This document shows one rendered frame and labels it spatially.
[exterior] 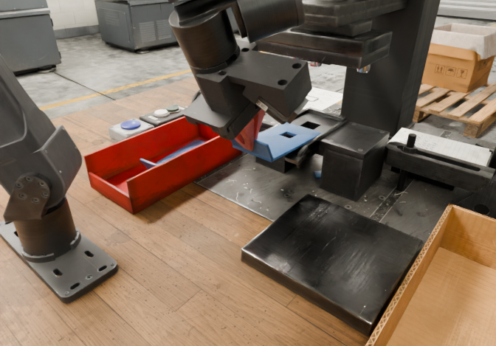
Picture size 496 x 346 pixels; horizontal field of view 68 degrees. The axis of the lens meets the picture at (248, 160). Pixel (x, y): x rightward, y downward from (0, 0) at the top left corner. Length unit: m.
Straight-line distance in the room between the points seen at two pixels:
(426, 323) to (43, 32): 4.92
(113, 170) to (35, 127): 0.25
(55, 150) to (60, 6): 6.86
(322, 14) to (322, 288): 0.34
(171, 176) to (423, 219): 0.38
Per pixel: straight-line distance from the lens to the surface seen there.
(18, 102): 0.45
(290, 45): 0.58
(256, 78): 0.36
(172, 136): 0.73
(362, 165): 0.57
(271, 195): 0.60
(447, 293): 0.50
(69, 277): 0.50
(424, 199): 0.65
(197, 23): 0.37
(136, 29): 5.61
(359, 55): 0.53
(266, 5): 0.37
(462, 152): 0.71
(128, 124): 0.79
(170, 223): 0.55
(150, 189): 0.58
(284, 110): 0.36
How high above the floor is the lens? 1.24
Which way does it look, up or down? 29 degrees down
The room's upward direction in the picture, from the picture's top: straight up
